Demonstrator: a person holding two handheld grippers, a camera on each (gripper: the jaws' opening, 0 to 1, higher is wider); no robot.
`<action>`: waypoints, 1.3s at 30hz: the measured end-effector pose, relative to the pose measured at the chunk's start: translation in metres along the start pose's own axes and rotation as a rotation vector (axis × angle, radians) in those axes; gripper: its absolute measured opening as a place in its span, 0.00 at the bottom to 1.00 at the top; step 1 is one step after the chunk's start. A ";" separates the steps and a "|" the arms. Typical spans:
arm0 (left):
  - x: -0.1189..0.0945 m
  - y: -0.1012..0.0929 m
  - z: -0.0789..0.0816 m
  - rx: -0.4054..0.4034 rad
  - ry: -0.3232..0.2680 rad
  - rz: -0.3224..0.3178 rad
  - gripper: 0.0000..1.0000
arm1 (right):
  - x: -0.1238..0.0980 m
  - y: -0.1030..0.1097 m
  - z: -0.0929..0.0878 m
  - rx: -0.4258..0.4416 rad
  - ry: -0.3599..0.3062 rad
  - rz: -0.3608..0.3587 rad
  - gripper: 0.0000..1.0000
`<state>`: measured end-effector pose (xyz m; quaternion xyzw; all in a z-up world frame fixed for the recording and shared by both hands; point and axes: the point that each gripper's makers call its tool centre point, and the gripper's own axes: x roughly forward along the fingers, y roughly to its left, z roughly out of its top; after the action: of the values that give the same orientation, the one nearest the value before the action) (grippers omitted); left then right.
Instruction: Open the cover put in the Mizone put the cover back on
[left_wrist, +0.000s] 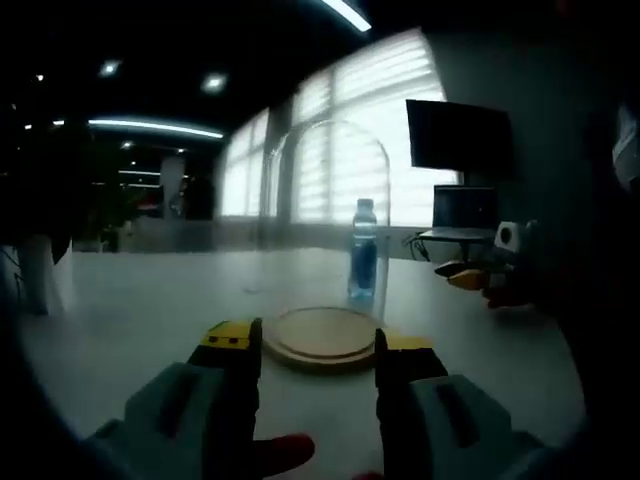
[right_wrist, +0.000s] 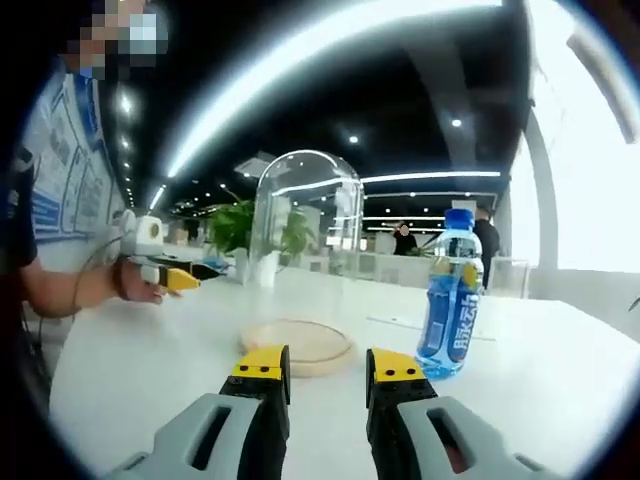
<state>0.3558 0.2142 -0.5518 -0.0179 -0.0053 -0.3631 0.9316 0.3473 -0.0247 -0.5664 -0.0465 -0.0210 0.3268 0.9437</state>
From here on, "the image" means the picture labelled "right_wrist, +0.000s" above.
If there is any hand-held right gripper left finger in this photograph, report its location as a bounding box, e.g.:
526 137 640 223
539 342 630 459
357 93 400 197
107 343 291 480

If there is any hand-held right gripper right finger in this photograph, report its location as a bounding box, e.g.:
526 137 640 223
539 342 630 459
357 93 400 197
364 348 554 480

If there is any blue drink bottle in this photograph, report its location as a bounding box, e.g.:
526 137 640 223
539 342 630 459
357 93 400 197
416 208 485 380

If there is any clear glass dome cover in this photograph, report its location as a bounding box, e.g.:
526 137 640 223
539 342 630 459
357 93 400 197
243 148 365 351

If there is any green leafy plant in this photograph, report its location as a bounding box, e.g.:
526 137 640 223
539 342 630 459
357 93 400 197
207 198 319 261

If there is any white plant pot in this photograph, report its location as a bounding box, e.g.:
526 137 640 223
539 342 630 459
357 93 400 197
234 247 281 287

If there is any round wooden base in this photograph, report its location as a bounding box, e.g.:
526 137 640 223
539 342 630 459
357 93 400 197
238 318 357 379

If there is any ceiling air vent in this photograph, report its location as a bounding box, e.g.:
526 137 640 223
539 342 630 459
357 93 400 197
234 158 274 177

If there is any white office counter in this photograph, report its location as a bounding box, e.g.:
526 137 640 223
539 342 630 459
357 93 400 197
359 249 481 282

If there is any clear box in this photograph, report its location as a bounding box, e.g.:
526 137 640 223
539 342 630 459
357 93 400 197
488 257 531 300

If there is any curved ceiling light strip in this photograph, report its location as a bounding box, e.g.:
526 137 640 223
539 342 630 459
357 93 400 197
167 0 506 179

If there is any straight ceiling light strip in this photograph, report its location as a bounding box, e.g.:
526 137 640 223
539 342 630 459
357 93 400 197
362 171 501 184

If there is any large bright window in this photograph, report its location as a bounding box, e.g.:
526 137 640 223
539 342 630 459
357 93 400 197
509 0 640 275

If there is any thin dark gripper cable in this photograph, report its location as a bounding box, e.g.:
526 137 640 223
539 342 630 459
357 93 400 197
69 234 126 321

